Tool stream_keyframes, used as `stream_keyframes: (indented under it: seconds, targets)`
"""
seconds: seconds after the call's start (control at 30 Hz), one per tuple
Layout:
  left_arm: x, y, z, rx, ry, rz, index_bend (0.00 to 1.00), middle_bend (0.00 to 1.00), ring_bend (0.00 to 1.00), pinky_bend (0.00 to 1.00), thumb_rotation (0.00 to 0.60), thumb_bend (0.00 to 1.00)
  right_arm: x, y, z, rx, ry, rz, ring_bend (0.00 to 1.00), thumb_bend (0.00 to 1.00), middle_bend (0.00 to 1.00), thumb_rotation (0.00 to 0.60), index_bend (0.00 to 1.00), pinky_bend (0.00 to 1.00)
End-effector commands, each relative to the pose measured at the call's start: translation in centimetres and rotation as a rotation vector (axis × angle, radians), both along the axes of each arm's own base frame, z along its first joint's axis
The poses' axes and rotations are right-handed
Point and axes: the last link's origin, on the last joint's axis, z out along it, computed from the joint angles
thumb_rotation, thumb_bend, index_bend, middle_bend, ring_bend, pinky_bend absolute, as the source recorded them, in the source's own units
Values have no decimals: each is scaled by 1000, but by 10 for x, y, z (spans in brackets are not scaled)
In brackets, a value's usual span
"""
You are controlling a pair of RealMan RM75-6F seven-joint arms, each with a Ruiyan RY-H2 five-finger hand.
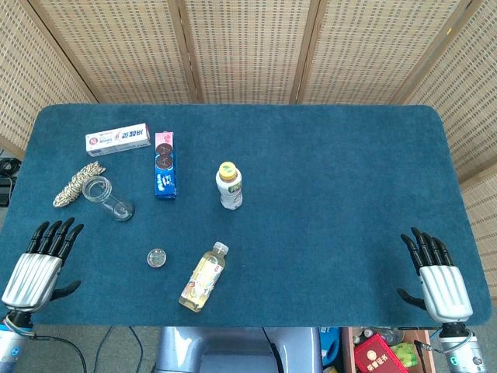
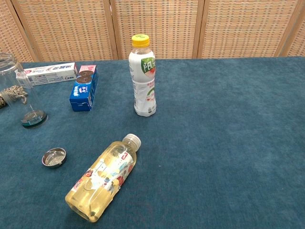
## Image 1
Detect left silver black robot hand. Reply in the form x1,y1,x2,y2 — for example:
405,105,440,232
1,217,85,314

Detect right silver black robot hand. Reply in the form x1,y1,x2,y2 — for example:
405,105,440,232
396,227,474,323

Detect green snack packet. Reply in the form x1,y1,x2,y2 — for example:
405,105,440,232
390,342,419,368

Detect red certificate book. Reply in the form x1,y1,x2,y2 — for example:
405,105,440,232
353,334,399,373

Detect clear glass cup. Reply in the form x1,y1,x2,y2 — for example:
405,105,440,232
82,175,136,222

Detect brown wooden storage box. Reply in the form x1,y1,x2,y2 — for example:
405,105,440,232
341,326,438,373

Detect blue plastic container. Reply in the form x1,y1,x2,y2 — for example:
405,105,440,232
320,326,342,368

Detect blue felt table cover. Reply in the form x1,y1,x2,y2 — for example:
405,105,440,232
0,103,492,327

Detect white red toothpaste box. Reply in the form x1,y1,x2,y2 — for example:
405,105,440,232
85,122,152,158

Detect blue pink cookie box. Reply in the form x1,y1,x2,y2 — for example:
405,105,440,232
155,131,179,201

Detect clear bottle with yellow drink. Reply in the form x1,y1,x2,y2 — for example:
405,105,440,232
178,241,230,313

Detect grey-blue robot torso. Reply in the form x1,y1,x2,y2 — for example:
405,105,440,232
155,326,323,373

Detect yellow-capped white tea bottle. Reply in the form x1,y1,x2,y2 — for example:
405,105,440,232
215,161,244,211

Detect woven wooden folding screen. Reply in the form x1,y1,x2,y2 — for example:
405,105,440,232
0,0,497,300

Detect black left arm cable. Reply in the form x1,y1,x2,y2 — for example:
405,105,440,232
30,333,87,373

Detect beige braided rope bundle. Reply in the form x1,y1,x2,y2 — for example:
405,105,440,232
52,161,108,209

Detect black floor cables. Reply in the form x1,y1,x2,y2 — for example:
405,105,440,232
92,326,145,373

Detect black device with cables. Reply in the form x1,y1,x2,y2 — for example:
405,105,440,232
0,157,20,207

